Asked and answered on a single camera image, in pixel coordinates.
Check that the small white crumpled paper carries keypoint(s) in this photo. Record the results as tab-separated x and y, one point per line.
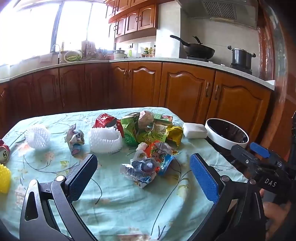
141	147

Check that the green yellow food packet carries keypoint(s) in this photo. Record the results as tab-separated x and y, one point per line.
158	132

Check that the bowl of green vegetables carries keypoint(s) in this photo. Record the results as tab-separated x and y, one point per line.
72	56

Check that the wooden upper cabinets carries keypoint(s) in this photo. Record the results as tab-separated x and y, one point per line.
136	18

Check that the crumpled printed paper wrapper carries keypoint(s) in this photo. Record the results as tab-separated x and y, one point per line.
75	139

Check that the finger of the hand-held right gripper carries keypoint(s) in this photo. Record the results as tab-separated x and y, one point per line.
260	149
241	155

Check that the kitchen window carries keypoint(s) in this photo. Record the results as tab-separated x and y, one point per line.
34	25

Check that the crumpled blue white wrapper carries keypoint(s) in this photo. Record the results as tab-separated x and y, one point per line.
138	173

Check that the gas stove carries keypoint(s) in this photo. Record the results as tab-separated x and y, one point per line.
240	68

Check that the green snack bag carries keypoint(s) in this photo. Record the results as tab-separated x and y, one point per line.
129	133

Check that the yellow crumpled wrapper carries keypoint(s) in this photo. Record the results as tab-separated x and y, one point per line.
175	134

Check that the round white foam fruit net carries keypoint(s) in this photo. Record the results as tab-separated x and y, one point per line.
37	136

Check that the wooden cabinets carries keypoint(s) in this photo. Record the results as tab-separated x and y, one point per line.
136	18
143	85

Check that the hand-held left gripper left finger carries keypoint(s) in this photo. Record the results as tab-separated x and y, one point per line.
79	178

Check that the range hood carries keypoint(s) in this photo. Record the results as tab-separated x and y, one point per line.
222	11

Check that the utensil holder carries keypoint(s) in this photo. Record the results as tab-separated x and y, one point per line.
86	48

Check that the red snack bag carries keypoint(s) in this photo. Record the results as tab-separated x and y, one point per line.
105	120

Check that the sink faucet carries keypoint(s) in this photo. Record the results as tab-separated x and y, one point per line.
59	52

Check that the light green floral tablecloth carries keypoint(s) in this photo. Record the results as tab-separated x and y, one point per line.
129	208

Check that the colourful cartoon snack wrapper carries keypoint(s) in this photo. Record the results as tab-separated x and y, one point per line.
161	157

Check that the dark steel pot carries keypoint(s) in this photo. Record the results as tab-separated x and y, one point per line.
241	58

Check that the red white can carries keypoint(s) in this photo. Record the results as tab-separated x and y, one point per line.
3	151

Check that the grey kitchen countertop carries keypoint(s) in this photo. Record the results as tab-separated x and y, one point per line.
148	60

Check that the black wok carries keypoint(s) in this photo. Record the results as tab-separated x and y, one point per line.
198	51

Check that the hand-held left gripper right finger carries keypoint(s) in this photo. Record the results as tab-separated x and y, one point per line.
204	177

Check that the white bin with black bag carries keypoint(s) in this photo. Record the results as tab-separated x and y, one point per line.
227	135

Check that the wooden lower cabinets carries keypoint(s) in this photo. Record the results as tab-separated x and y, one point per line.
143	85

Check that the person's right hand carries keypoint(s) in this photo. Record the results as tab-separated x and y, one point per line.
276	212

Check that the yellow foam fruit net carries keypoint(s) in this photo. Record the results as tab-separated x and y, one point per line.
4	178

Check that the white box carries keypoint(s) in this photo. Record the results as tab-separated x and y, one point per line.
194	129

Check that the green bottle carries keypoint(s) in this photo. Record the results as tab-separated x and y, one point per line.
130	52

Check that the open white foam fruit net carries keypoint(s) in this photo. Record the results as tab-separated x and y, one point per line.
104	143

